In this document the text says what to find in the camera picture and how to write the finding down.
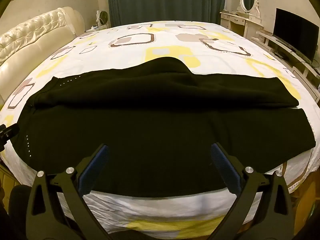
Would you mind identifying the black pants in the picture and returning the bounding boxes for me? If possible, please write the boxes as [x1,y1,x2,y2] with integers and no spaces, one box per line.
[12,57,317,198]

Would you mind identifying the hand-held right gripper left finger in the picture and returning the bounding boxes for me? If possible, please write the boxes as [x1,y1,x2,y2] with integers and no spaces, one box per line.
[26,144,110,240]

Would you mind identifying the black flat television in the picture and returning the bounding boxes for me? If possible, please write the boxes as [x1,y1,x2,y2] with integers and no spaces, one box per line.
[272,7,320,63]

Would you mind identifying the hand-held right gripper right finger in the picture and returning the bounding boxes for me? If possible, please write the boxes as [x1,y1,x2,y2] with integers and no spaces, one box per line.
[210,142,294,240]

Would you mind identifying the cream leather headboard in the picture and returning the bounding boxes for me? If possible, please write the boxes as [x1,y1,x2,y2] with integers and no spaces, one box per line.
[0,6,85,100]

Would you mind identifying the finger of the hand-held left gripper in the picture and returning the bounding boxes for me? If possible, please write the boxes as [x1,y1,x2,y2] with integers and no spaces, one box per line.
[0,124,20,153]

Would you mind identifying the small white desk fan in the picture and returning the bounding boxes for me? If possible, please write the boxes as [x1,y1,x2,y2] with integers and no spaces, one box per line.
[96,10,109,27]

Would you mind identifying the white dressing table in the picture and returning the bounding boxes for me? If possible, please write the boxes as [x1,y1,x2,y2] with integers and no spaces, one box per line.
[220,10,264,39]

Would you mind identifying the dark teal curtain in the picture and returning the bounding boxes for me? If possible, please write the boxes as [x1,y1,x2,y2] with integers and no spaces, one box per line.
[107,0,227,27]

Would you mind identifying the printed bed sheet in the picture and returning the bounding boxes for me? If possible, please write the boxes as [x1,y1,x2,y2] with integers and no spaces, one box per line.
[0,20,320,233]

